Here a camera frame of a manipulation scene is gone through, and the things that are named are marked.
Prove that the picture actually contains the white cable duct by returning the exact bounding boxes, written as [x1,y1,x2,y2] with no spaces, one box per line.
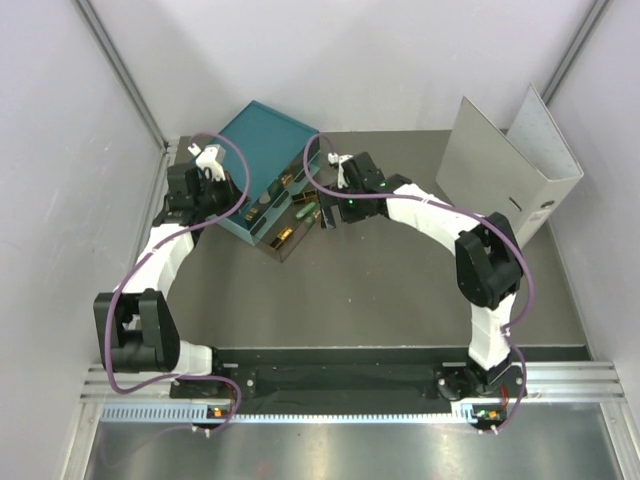
[99,397,504,424]

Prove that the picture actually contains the purple cable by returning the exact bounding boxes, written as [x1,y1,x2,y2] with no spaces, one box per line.
[303,132,537,434]
[99,130,251,436]

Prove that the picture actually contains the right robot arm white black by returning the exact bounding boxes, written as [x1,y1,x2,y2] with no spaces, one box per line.
[318,152,523,400]

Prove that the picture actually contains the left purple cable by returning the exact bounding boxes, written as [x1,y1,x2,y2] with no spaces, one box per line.
[99,130,251,436]

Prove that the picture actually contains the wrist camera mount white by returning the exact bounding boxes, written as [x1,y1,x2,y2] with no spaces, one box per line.
[187,143,226,181]
[327,152,352,189]

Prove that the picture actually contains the aluminium rail frame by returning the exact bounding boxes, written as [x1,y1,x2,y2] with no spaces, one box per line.
[79,362,626,406]

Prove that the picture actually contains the clear drawer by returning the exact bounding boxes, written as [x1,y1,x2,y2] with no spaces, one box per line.
[251,190,321,262]
[243,150,308,228]

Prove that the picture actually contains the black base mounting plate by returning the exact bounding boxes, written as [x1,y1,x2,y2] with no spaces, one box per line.
[168,347,529,401]

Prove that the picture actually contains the teal drawer organizer box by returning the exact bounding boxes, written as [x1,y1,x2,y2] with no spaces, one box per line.
[220,101,319,246]

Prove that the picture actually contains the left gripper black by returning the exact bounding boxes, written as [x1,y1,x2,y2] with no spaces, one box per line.
[196,174,252,220]

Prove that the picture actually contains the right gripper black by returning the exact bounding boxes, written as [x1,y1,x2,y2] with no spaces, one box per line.
[316,182,371,232]

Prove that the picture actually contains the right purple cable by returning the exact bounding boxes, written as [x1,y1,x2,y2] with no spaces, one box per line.
[303,132,537,434]

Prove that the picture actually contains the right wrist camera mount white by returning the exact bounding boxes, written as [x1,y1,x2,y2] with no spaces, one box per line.
[327,152,352,189]

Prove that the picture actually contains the grey ring binder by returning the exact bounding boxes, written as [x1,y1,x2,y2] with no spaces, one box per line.
[436,86,583,246]

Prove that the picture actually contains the gold black lipstick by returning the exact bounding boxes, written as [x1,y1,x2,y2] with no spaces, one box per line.
[291,190,317,205]
[269,227,294,250]

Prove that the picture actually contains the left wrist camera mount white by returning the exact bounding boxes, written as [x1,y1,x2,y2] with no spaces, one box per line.
[187,143,226,181]

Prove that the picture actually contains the green mascara tube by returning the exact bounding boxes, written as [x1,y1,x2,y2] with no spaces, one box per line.
[295,202,317,220]

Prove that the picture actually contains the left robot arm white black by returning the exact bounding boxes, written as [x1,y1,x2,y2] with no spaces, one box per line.
[93,160,245,397]

